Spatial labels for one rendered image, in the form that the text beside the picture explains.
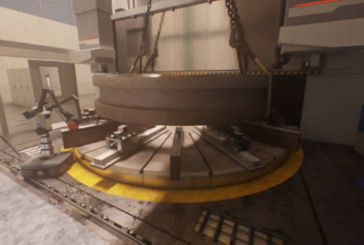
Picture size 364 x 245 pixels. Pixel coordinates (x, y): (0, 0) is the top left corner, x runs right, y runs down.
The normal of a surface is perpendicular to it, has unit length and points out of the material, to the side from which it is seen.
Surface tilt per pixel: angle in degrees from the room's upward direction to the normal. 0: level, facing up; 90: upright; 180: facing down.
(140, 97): 90
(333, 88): 90
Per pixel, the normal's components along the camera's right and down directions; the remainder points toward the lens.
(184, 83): 0.03, 0.18
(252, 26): -0.43, 0.17
